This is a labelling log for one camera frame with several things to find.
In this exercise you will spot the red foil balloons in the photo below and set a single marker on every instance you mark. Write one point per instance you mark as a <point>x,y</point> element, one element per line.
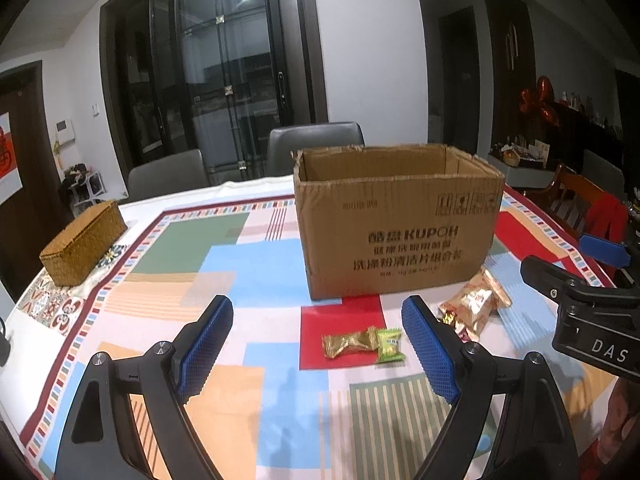
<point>540,102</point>

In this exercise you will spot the red white door poster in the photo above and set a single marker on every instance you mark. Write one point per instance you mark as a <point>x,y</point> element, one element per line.
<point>7,155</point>

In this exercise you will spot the brown cardboard box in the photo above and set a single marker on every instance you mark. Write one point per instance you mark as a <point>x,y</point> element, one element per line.
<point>390,240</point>

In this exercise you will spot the white low table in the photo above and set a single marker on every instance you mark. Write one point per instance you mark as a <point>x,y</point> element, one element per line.
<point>530,172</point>

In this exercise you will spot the woven rattan lidded basket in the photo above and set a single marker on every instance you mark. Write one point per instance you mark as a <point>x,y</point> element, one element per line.
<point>80,250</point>

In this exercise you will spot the red garment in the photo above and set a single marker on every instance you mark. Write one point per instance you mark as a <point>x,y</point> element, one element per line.
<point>607,220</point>

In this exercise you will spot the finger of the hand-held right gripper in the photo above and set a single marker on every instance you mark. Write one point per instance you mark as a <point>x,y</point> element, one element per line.
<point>545,275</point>
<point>605,252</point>

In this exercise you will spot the colourful patchwork tablecloth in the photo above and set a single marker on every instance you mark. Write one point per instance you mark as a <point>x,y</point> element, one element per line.
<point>250,270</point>

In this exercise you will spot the green printed candy packet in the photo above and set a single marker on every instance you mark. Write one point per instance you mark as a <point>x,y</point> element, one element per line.
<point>390,343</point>

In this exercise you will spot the dark framed glass sliding door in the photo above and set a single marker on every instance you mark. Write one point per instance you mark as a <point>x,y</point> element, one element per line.
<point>210,70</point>

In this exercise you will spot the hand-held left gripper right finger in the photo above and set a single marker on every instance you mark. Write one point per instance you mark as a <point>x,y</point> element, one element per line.
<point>430,355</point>

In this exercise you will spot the gold brown snack bag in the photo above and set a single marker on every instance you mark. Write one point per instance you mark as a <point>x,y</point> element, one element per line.
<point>475,305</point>

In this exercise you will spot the tall dark wooden cabinet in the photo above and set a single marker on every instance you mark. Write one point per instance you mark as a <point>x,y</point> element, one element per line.
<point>510,20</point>

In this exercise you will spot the tile patterned cloth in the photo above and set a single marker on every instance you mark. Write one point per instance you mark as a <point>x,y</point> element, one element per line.
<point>50,305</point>

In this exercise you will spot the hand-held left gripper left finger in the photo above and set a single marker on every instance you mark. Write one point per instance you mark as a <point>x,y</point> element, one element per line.
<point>205,355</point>

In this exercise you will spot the black object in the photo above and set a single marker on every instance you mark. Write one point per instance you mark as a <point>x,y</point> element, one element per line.
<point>3,345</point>

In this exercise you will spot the dark interior door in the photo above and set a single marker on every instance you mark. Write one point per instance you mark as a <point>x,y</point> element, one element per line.
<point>460,85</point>

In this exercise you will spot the small round basket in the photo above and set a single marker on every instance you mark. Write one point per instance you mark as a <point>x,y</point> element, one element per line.
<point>511,156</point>

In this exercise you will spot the dark sideboard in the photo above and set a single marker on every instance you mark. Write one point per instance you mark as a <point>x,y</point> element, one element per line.
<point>590,130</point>

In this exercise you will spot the small red gold foil candy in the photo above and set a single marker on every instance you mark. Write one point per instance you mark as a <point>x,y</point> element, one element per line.
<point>446,317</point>

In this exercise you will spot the white wall intercom panel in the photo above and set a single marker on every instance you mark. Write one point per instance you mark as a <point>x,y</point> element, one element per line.
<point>65,129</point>

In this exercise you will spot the dark wooden door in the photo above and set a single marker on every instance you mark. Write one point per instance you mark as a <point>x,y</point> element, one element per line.
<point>30,160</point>

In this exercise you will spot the brown wooden chair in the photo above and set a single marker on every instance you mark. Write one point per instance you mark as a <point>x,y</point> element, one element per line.
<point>565,195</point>

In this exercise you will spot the white shoe rack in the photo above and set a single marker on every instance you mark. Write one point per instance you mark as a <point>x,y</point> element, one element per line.
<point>82,187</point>

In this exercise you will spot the grey leather dining chair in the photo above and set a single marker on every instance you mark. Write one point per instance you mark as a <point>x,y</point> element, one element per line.
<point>167,175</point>
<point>315,147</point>

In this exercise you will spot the person's right forearm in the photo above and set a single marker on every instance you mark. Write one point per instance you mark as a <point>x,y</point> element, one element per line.
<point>622,410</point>

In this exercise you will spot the grey fabric chair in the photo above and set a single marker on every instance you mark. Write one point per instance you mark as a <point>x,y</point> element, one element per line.
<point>602,170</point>

